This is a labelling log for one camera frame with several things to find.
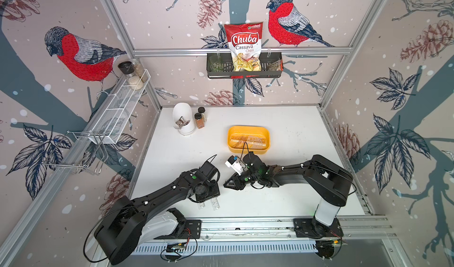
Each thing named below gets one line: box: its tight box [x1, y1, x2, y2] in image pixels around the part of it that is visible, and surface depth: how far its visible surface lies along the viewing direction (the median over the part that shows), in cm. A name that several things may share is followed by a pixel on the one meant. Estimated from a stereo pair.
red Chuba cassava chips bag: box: [224, 21, 264, 72], surface depth 84 cm
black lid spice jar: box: [117, 60, 135, 75], surface depth 80 cm
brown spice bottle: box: [194, 112, 205, 129], surface depth 108 cm
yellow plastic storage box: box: [227, 125, 271, 155], surface depth 104 cm
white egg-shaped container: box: [172, 102, 196, 136], surface depth 103 cm
